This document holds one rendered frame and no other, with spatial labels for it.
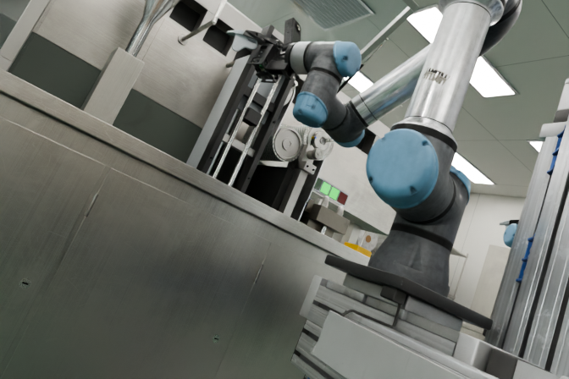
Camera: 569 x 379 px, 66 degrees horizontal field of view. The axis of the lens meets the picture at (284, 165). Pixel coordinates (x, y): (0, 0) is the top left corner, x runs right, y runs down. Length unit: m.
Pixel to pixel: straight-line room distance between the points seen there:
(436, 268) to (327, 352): 0.26
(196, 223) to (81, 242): 0.27
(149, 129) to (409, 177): 1.21
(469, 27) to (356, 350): 0.57
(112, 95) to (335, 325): 1.01
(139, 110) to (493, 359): 1.41
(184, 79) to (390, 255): 1.21
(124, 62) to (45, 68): 0.33
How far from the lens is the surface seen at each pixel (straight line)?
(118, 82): 1.45
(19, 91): 1.05
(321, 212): 1.67
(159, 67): 1.77
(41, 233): 1.09
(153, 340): 1.22
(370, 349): 0.62
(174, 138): 1.77
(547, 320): 0.85
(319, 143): 1.66
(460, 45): 0.84
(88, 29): 1.74
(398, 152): 0.73
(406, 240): 0.83
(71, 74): 1.70
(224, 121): 1.34
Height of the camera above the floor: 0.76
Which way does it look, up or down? 12 degrees up
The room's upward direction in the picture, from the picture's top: 23 degrees clockwise
